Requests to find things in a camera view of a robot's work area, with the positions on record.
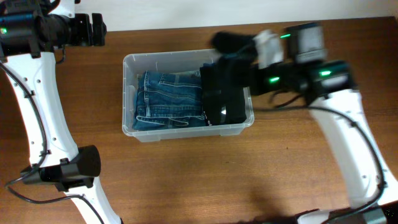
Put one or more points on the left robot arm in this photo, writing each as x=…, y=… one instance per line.
x=31, y=32

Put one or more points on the dark blue jeans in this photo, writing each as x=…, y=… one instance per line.
x=167, y=101

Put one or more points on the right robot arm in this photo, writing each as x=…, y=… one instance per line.
x=296, y=62

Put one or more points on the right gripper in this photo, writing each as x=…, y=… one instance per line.
x=254, y=86

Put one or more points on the light blue jeans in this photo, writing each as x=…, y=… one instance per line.
x=192, y=73

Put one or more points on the clear plastic storage bin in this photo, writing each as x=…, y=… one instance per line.
x=134, y=65

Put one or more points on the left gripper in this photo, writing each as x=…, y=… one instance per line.
x=83, y=22

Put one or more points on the black garment with tape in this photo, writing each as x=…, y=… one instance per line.
x=222, y=100
x=235, y=46

